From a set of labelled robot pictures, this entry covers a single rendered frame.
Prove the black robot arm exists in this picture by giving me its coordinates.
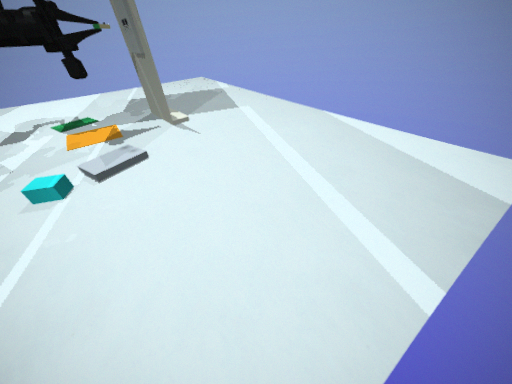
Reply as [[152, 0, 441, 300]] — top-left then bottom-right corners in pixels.
[[0, 0, 64, 53]]

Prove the grey flat panel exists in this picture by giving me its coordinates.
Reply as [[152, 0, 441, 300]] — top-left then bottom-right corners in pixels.
[[109, 0, 190, 125]]

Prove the cyan rectangular block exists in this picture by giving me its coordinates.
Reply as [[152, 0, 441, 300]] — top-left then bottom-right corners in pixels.
[[20, 174, 74, 204]]

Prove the orange flat square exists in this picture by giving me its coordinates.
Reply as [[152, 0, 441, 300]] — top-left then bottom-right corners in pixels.
[[67, 124, 122, 151]]

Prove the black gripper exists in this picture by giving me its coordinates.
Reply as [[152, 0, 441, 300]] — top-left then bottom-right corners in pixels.
[[0, 0, 102, 79]]

